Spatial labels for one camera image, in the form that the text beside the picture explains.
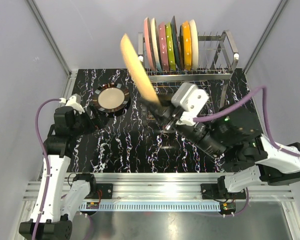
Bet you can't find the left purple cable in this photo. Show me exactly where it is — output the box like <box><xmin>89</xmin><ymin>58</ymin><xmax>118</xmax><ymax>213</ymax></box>
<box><xmin>31</xmin><ymin>98</ymin><xmax>95</xmax><ymax>240</ymax></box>

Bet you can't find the right aluminium frame post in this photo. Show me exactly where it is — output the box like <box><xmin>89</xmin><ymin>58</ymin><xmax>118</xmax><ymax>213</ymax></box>
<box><xmin>243</xmin><ymin>0</ymin><xmax>290</xmax><ymax>75</ymax></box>

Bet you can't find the aluminium mounting rail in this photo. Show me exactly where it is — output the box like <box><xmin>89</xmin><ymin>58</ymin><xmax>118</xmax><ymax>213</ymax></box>
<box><xmin>22</xmin><ymin>172</ymin><xmax>294</xmax><ymax>202</ymax></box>

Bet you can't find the white bear print plate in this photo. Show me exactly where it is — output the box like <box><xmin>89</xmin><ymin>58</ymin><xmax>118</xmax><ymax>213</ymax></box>
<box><xmin>189</xmin><ymin>19</ymin><xmax>199</xmax><ymax>71</ymax></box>

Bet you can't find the cream and blue plate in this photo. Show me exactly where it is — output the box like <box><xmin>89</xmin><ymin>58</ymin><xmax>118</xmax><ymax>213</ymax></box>
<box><xmin>150</xmin><ymin>18</ymin><xmax>163</xmax><ymax>72</ymax></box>

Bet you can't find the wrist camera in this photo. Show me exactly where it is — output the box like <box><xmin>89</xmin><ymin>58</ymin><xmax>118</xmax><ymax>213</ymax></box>
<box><xmin>171</xmin><ymin>82</ymin><xmax>209</xmax><ymax>126</ymax></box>
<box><xmin>59</xmin><ymin>94</ymin><xmax>85</xmax><ymax>115</ymax></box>

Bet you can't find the black marble mat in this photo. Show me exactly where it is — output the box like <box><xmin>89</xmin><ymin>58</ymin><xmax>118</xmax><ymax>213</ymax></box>
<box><xmin>67</xmin><ymin>68</ymin><xmax>276</xmax><ymax>174</ymax></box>

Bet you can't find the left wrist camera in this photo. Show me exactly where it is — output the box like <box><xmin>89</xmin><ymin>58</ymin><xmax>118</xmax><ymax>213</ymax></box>
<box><xmin>59</xmin><ymin>94</ymin><xmax>85</xmax><ymax>115</ymax></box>

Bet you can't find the tan yellow plate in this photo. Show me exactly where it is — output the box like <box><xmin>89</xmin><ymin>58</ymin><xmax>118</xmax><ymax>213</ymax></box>
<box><xmin>120</xmin><ymin>33</ymin><xmax>161</xmax><ymax>106</ymax></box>

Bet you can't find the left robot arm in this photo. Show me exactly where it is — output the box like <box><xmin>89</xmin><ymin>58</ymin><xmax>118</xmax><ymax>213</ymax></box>
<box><xmin>18</xmin><ymin>103</ymin><xmax>107</xmax><ymax>240</ymax></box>

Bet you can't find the cream and pink plate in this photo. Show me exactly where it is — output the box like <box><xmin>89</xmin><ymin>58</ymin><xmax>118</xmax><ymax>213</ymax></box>
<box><xmin>143</xmin><ymin>17</ymin><xmax>156</xmax><ymax>72</ymax></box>

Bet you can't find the slotted cable duct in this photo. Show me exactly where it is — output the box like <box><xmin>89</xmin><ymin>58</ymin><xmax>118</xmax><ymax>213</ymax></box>
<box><xmin>78</xmin><ymin>201</ymin><xmax>221</xmax><ymax>212</ymax></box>

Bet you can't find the orange dotted scalloped plate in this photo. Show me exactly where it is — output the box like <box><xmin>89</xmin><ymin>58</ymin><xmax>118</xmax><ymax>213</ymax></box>
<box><xmin>179</xmin><ymin>21</ymin><xmax>192</xmax><ymax>71</ymax></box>

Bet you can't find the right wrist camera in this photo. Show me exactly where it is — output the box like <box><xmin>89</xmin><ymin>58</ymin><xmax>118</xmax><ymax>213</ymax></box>
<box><xmin>171</xmin><ymin>82</ymin><xmax>209</xmax><ymax>126</ymax></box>

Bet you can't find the teal plate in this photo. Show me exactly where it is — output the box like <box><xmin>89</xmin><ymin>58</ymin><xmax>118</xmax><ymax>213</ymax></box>
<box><xmin>170</xmin><ymin>16</ymin><xmax>183</xmax><ymax>70</ymax></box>

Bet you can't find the green dotted scalloped plate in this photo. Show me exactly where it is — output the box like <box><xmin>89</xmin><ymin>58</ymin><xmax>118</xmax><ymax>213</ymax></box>
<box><xmin>165</xmin><ymin>22</ymin><xmax>176</xmax><ymax>71</ymax></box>

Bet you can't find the left aluminium frame post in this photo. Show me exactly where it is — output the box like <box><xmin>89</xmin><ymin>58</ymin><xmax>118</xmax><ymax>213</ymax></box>
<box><xmin>24</xmin><ymin>0</ymin><xmax>78</xmax><ymax>81</ymax></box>

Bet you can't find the steel dish rack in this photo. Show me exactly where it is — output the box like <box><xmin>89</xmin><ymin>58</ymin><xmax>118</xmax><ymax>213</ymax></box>
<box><xmin>137</xmin><ymin>30</ymin><xmax>241</xmax><ymax>136</ymax></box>

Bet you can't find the aluminium frame post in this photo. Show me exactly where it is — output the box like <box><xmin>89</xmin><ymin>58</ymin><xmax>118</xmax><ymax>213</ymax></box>
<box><xmin>24</xmin><ymin>0</ymin><xmax>78</xmax><ymax>81</ymax></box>
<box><xmin>243</xmin><ymin>0</ymin><xmax>290</xmax><ymax>75</ymax></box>

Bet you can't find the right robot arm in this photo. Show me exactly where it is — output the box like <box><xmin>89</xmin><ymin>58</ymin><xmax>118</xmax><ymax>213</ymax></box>
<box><xmin>141</xmin><ymin>98</ymin><xmax>300</xmax><ymax>202</ymax></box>

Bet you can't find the black striped bottom plate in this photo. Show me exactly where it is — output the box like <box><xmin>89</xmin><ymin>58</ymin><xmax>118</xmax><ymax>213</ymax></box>
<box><xmin>92</xmin><ymin>82</ymin><xmax>131</xmax><ymax>118</ymax></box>

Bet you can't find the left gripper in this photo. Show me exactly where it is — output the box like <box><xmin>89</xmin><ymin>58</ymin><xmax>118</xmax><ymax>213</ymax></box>
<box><xmin>70</xmin><ymin>104</ymin><xmax>109</xmax><ymax>137</ymax></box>

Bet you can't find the pink dotted scalloped plate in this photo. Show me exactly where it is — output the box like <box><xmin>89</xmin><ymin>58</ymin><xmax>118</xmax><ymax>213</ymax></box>
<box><xmin>158</xmin><ymin>22</ymin><xmax>170</xmax><ymax>72</ymax></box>

